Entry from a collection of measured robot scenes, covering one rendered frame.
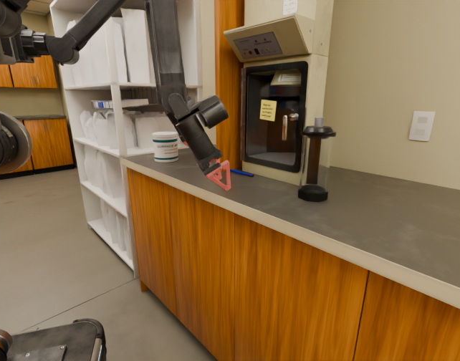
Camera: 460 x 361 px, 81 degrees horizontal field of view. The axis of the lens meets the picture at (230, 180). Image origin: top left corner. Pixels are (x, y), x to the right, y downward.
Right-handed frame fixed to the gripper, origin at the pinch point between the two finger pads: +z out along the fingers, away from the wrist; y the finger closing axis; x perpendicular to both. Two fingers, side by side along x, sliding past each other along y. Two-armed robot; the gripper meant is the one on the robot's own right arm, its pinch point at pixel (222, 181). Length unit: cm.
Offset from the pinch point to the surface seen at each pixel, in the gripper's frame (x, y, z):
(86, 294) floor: 111, 103, 57
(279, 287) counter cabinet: 2.3, -3.9, 39.5
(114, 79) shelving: 16, 111, -47
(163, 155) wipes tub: 15, 74, -1
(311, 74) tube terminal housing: -46, 18, -9
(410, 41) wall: -93, 23, 2
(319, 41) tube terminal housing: -55, 20, -16
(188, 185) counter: 10.4, 33.9, 7.0
